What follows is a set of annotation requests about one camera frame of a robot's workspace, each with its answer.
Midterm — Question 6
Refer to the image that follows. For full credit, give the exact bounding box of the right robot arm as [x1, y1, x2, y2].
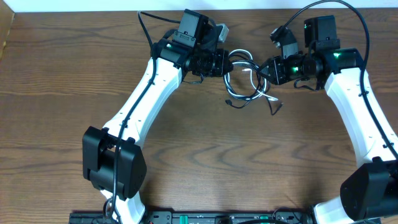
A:
[259, 16, 397, 223]

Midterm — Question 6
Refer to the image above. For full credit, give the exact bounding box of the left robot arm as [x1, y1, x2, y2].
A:
[82, 9, 233, 223]

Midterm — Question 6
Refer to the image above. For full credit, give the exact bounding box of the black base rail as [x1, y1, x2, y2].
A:
[68, 209, 317, 224]

